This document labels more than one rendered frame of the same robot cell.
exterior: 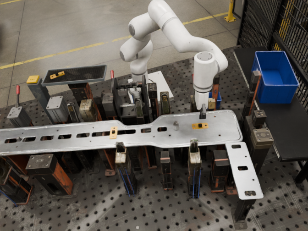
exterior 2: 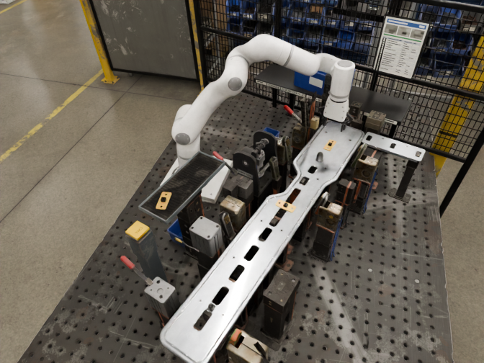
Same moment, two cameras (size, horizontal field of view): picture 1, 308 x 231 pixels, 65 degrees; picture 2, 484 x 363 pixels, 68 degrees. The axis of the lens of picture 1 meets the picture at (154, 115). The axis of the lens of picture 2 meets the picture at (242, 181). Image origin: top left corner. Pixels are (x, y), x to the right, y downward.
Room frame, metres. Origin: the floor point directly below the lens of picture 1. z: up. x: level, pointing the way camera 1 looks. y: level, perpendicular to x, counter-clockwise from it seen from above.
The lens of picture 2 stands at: (0.52, 1.17, 2.16)
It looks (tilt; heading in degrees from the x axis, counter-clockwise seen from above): 45 degrees down; 300
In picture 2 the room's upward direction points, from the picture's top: 3 degrees counter-clockwise
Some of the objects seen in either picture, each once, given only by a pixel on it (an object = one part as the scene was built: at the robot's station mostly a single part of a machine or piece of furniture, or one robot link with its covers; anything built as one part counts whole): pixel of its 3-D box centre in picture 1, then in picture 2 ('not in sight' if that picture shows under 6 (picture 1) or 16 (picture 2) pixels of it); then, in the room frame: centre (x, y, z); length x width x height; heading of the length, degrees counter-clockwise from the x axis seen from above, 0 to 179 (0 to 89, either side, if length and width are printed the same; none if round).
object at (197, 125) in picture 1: (200, 125); (330, 144); (0.82, -0.23, 1.01); 0.08 x 0.04 x 0.01; 85
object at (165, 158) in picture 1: (167, 172); (342, 204); (0.66, -0.03, 0.84); 0.11 x 0.08 x 0.29; 175
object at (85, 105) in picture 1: (94, 126); (235, 232); (1.02, 0.38, 0.89); 0.13 x 0.11 x 0.38; 175
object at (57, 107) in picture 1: (67, 125); (209, 257); (1.05, 0.54, 0.90); 0.13 x 0.10 x 0.41; 175
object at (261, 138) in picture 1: (255, 156); (369, 142); (0.66, -0.50, 0.88); 0.08 x 0.08 x 0.36; 85
